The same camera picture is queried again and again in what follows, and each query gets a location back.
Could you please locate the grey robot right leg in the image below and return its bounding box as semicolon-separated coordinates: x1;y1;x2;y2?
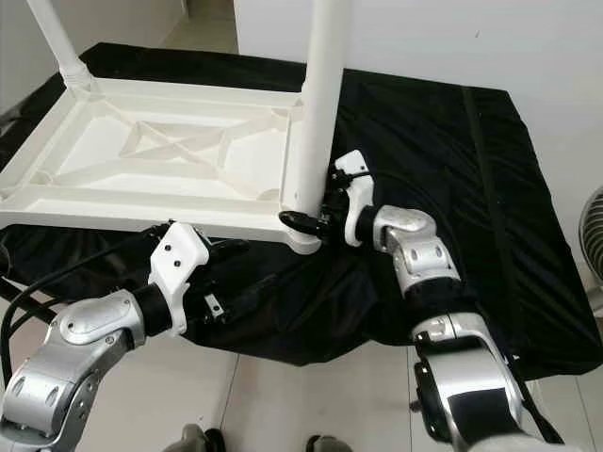
306;433;354;452

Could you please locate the black table cloth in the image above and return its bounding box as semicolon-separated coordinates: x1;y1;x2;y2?
0;42;603;378

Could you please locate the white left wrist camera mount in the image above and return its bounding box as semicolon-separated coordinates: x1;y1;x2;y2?
148;221;210;338

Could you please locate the grey robot left leg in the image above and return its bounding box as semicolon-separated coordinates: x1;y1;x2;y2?
174;424;227;452

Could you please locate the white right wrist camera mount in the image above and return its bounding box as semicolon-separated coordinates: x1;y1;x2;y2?
334;149;378;248

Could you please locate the white plastic children table top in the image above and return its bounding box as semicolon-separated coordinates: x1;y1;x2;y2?
0;75;326;255

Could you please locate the grey robot leg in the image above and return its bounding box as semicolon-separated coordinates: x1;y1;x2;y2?
174;424;227;452
306;433;354;452

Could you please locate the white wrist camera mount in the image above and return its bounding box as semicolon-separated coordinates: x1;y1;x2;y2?
334;149;378;248
148;221;210;338

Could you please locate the white round fan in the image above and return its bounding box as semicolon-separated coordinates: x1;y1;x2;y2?
577;186;603;288

